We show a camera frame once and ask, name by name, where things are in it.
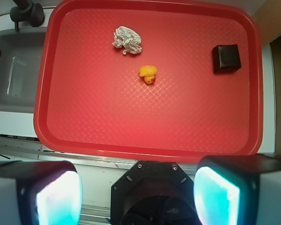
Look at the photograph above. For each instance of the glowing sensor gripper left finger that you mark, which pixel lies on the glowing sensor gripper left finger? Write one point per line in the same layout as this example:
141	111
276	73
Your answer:
39	193

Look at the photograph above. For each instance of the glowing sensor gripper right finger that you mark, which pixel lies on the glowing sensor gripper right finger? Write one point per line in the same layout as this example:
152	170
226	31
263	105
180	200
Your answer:
238	190

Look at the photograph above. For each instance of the grey toy sink basin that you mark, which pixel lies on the grey toy sink basin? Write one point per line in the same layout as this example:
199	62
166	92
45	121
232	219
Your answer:
21	54

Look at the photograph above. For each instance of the black square block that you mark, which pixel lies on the black square block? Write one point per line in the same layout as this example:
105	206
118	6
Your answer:
226	59

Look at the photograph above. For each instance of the yellow rubber duck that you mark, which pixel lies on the yellow rubber duck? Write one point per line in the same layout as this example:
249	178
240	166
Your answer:
148	72

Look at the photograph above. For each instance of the red plastic tray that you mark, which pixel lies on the red plastic tray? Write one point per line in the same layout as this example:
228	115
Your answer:
91	100

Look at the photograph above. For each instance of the black toy faucet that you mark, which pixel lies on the black toy faucet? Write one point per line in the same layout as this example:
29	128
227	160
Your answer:
27	11

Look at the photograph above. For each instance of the crumpled white paper ball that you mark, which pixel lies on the crumpled white paper ball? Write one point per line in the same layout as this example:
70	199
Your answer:
128	39

